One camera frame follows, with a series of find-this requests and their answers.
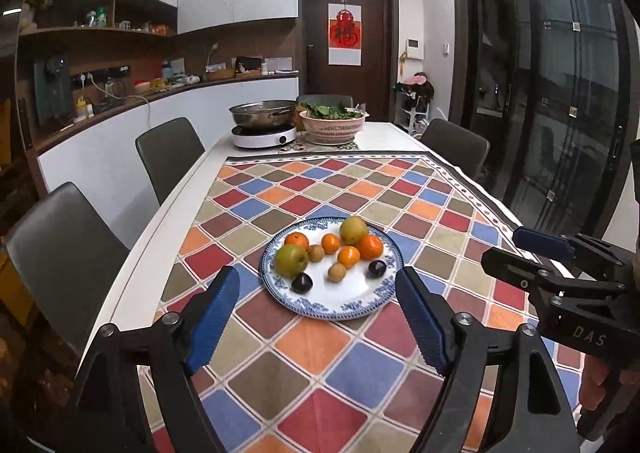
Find end grey dining chair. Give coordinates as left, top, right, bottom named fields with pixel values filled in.
left=297, top=95, right=354, bottom=108

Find brown round fruit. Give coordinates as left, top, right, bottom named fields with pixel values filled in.
left=326, top=262, right=347, bottom=283
left=307, top=244, right=326, bottom=262

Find green apple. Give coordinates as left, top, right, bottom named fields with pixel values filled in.
left=273, top=244, right=308, bottom=280

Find dark plum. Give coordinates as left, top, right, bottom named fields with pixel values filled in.
left=367, top=260, right=387, bottom=279
left=291, top=272, right=314, bottom=295

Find small orange citrus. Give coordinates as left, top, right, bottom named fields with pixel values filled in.
left=337, top=246, right=361, bottom=269

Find near grey dining chair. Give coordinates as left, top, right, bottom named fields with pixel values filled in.
left=6, top=182, right=129, bottom=355

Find large yellow pear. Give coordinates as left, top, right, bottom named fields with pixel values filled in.
left=340, top=216, right=369, bottom=246

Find black glass sliding door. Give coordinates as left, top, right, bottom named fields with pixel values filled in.
left=449, top=0, right=639, bottom=237

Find blue white porcelain plate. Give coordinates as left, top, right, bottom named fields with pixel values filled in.
left=259, top=217, right=404, bottom=321

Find red white door poster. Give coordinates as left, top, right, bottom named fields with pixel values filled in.
left=328, top=4, right=362, bottom=66

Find far grey dining chair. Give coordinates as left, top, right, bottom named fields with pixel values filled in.
left=136, top=117, right=205, bottom=205

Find right grey dining chair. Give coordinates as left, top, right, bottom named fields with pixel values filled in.
left=420, top=118, right=490, bottom=179

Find pink vegetable basket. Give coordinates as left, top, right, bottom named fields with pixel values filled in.
left=299, top=111, right=367, bottom=144

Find white wall intercom panel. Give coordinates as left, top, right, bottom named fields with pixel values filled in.
left=405, top=37, right=424, bottom=61

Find white induction cooker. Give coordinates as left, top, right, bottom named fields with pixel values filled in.
left=231, top=125, right=297, bottom=150

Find small orange kumquat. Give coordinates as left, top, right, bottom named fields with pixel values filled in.
left=321, top=233, right=341, bottom=255

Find dark wooden door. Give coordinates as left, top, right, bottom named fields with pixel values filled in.
left=296, top=0, right=399, bottom=122

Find green leafy vegetables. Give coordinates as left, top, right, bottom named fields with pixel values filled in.
left=302, top=102, right=363, bottom=121

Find colourful checkered tablecloth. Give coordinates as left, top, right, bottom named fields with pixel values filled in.
left=156, top=154, right=536, bottom=452

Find large orange mandarin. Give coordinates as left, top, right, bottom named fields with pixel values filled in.
left=357, top=234, right=384, bottom=260

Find person's right hand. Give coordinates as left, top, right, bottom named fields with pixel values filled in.
left=578, top=355, right=610, bottom=411

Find steel pot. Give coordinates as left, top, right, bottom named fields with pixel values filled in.
left=229, top=100, right=297, bottom=129

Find black water dispenser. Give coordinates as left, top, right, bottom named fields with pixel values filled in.
left=34, top=56, right=75, bottom=126

